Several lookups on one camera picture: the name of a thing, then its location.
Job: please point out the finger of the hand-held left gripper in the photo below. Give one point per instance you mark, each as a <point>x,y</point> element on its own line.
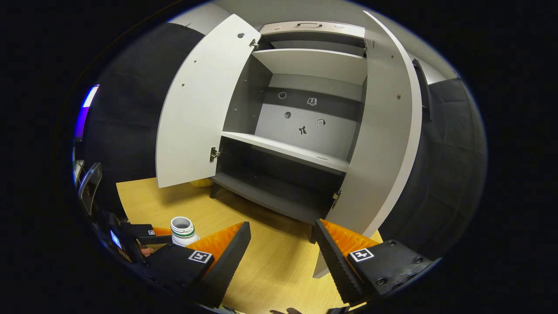
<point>148,239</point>

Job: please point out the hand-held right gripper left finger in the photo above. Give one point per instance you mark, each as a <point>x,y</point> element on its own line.
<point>226,266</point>

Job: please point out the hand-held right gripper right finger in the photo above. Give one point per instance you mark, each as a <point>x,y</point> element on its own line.
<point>333,261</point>

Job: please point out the white plastic bottle green label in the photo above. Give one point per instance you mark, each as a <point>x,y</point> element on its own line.
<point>183,235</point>

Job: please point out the white cabinet door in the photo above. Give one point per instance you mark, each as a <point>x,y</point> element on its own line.
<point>200,109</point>
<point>388,144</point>

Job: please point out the white and grey cabinet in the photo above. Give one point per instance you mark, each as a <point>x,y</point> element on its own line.
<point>279,124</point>

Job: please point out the metal door hinge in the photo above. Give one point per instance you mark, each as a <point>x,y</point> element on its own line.
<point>335,199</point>
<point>254,43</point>
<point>365,46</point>
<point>215,154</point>

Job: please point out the grey cabinet base board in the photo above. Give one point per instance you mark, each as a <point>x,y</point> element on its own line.
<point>270,196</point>

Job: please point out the white cabinet shelf board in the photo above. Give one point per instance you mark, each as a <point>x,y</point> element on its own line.
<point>314,65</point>
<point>296,151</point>

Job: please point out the white cabinet drawer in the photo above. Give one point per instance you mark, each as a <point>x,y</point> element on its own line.
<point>283,29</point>

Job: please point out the black backdrop cloth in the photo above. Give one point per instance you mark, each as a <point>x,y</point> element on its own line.
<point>444,174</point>
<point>130,109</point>

